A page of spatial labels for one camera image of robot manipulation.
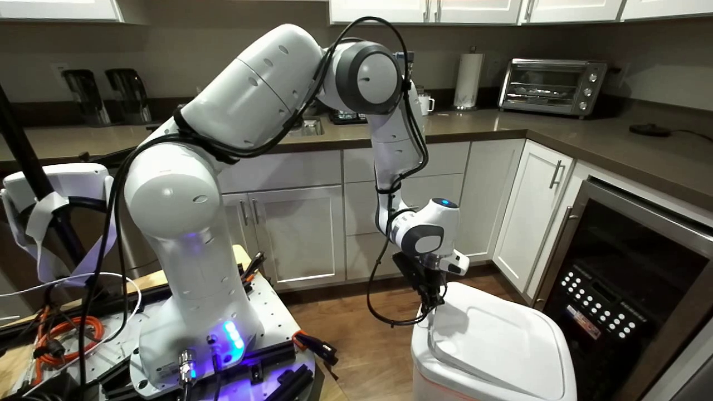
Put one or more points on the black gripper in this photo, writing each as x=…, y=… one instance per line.
x=422, y=268

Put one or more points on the white bin lid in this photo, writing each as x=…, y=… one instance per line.
x=503, y=348

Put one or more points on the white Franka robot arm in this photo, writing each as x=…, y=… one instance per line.
x=185, y=208

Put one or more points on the white plastic bin body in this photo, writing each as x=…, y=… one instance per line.
x=431, y=370

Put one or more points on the black clamp orange tips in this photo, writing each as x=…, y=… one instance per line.
x=315, y=348

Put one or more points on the white lower cabinet door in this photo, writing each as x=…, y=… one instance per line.
x=301, y=236
x=531, y=214

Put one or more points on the white cabinet door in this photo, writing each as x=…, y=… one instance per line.
x=480, y=10
x=531, y=214
x=378, y=10
x=668, y=6
x=59, y=6
x=301, y=236
x=574, y=10

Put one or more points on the metal robot mounting plate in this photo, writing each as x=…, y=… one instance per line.
x=279, y=318

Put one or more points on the white cabinet drawer front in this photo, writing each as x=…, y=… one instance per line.
x=296, y=170

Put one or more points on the small white mug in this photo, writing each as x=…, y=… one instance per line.
x=426, y=104

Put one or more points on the dark small countertop item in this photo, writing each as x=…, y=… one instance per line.
x=345, y=116

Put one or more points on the white paper towel roll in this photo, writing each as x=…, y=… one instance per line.
x=467, y=80

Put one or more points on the silver toaster oven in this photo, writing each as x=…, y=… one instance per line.
x=549, y=88

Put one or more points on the flat black countertop object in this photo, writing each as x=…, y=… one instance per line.
x=648, y=130

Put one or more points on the wooden board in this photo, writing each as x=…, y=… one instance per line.
x=148, y=280

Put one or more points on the white upper cabinet door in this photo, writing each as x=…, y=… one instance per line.
x=668, y=6
x=378, y=10
x=59, y=6
x=480, y=10
x=574, y=10

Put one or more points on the black glossy appliance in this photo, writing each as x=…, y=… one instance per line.
x=128, y=94
x=83, y=97

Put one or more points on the white device with tape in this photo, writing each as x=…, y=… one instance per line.
x=63, y=181

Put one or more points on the black tripod pole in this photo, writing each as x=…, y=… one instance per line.
x=29, y=170

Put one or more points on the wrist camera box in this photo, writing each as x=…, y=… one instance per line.
x=457, y=264

